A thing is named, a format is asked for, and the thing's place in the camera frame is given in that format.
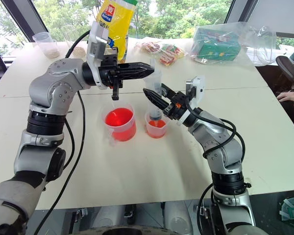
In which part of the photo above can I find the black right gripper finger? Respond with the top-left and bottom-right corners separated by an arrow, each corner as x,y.
142,88 -> 172,111
160,83 -> 177,99

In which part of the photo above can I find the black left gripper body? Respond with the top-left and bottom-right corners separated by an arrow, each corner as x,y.
98,54 -> 124,90

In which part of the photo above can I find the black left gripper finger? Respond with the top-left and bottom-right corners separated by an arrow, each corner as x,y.
111,72 -> 123,101
117,62 -> 155,81

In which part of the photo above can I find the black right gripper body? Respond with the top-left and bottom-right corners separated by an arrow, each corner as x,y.
162,91 -> 191,121

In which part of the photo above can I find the clear plastic syringe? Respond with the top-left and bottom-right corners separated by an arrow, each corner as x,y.
143,58 -> 165,127

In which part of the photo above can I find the large clear cup red liquid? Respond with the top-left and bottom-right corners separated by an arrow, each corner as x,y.
101,103 -> 137,147

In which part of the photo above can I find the small clear cup red liquid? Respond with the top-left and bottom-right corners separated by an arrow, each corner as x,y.
145,111 -> 169,140

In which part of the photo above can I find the clear measuring cup with grains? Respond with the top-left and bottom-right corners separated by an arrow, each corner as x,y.
32,31 -> 60,59
62,25 -> 87,59

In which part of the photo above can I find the red white snack packet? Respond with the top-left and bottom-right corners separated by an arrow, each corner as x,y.
134,41 -> 163,54

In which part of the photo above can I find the red green snack packet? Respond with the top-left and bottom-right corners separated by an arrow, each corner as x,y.
158,44 -> 188,67

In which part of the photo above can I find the yellow plastic bag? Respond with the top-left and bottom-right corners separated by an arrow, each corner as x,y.
96,0 -> 139,62

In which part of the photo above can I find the green cardboard box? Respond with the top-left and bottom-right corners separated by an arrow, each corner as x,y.
193,27 -> 242,62

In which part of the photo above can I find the clear plastic bag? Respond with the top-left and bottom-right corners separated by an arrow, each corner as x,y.
189,21 -> 278,67

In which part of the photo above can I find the grey rounded leg cover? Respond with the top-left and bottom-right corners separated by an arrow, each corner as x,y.
163,201 -> 195,235
94,204 -> 128,230

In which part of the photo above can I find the black office chair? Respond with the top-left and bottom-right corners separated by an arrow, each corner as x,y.
275,55 -> 294,83

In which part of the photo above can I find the green white packets pile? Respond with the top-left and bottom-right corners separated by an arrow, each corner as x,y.
278,197 -> 294,221

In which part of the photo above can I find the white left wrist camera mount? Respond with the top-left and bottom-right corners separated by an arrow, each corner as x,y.
86,21 -> 120,90

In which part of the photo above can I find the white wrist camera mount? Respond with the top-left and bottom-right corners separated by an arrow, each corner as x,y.
175,75 -> 206,127
86,21 -> 120,90

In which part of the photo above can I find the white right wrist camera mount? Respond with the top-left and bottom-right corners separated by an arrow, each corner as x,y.
175,75 -> 206,127

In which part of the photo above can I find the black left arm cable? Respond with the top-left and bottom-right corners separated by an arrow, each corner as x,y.
33,29 -> 92,235

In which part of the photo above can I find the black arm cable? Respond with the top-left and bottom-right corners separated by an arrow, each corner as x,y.
33,29 -> 92,235
185,94 -> 246,235

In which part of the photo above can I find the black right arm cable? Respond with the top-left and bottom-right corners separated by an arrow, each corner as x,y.
185,94 -> 246,235

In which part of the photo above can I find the dark window frame post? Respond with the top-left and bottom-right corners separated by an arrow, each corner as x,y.
223,0 -> 247,24
1,0 -> 48,43

